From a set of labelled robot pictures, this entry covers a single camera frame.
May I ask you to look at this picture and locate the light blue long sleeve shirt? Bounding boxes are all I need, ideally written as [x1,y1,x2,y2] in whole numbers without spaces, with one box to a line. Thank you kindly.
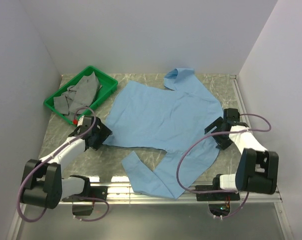
[104,68,223,199]

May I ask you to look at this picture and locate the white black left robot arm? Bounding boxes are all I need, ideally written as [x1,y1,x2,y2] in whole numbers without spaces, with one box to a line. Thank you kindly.
[18,116,113,209]

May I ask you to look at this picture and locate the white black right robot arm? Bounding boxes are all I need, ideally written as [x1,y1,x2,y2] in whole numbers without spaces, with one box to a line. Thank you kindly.
[204,108,279,200]

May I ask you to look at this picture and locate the grey long sleeve shirt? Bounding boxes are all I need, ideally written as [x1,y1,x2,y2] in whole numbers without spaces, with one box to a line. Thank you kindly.
[53,72,102,121]

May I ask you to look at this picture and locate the green plastic bin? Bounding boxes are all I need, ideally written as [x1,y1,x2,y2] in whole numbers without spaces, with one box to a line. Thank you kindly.
[43,65,118,125]

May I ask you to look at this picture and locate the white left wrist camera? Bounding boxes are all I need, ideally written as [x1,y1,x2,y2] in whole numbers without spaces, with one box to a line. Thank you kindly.
[72,115,84,126]

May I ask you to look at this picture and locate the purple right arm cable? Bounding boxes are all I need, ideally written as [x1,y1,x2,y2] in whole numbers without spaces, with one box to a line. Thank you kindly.
[176,113,272,220]

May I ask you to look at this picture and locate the aluminium side rail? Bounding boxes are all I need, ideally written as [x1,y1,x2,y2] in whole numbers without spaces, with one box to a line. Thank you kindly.
[229,75,247,114]

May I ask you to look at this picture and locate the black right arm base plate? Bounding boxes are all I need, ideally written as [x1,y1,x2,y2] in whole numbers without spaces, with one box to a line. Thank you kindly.
[193,185,240,202]

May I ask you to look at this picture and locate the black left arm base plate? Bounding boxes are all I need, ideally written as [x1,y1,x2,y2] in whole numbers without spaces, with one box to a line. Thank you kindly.
[61,185,108,202]

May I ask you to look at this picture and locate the aluminium front mounting rail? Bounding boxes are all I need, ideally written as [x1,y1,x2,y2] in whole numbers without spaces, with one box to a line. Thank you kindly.
[58,181,283,206]

